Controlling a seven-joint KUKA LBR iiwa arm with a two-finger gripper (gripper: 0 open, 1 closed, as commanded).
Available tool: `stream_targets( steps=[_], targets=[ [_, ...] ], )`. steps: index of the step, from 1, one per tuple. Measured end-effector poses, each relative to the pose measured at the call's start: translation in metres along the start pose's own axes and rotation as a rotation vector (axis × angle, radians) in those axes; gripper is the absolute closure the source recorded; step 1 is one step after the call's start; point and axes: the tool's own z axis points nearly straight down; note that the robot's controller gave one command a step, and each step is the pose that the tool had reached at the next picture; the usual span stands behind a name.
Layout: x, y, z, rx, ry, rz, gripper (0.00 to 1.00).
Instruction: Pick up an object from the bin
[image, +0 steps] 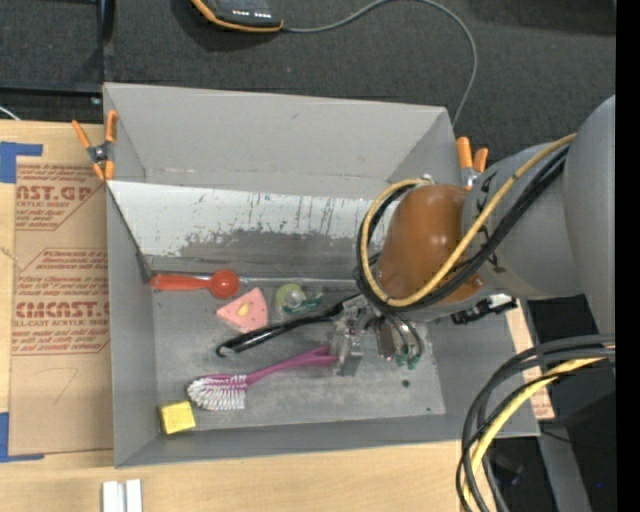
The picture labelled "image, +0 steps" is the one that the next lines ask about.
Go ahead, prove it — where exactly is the pink dish brush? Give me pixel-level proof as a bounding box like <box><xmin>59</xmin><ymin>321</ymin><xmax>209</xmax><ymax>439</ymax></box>
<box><xmin>186</xmin><ymin>345</ymin><xmax>339</xmax><ymax>412</ymax></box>

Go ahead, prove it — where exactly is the black cylinder on white bracket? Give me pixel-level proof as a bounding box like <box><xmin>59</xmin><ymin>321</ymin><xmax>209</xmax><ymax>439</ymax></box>
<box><xmin>449</xmin><ymin>292</ymin><xmax>519</xmax><ymax>325</ymax></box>

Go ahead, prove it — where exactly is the brown cardboard board, red print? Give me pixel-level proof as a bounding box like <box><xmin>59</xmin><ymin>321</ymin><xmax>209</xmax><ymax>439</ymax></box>
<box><xmin>0</xmin><ymin>118</ymin><xmax>557</xmax><ymax>464</ymax></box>

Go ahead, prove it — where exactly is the pink toy wedge slice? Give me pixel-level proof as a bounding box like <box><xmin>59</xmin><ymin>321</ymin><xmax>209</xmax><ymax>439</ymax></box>
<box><xmin>215</xmin><ymin>286</ymin><xmax>270</xmax><ymax>334</ymax></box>

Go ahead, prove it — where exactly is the clear glass thing, green inside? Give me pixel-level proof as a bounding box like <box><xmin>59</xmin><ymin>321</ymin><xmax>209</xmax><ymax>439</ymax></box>
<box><xmin>273</xmin><ymin>282</ymin><xmax>325</xmax><ymax>318</ymax></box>

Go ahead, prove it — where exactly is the black curved handle tool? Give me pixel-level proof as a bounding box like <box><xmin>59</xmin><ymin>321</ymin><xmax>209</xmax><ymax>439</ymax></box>
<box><xmin>215</xmin><ymin>298</ymin><xmax>357</xmax><ymax>357</ymax></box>

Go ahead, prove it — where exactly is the yellow sponge cube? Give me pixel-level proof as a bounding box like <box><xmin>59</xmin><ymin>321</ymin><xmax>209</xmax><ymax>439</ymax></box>
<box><xmin>158</xmin><ymin>399</ymin><xmax>197</xmax><ymax>435</ymax></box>

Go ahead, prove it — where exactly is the red measuring spoon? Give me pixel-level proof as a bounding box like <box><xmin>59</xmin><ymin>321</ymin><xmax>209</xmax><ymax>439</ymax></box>
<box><xmin>149</xmin><ymin>268</ymin><xmax>241</xmax><ymax>300</ymax></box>

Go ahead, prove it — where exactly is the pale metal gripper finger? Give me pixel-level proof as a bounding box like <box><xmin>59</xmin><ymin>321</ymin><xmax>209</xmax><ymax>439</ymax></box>
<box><xmin>327</xmin><ymin>320</ymin><xmax>359</xmax><ymax>359</ymax></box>
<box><xmin>336</xmin><ymin>345</ymin><xmax>366</xmax><ymax>378</ymax></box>

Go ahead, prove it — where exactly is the grey metal bin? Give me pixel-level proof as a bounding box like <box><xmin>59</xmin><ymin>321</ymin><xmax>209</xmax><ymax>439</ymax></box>
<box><xmin>102</xmin><ymin>82</ymin><xmax>542</xmax><ymax>469</ymax></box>

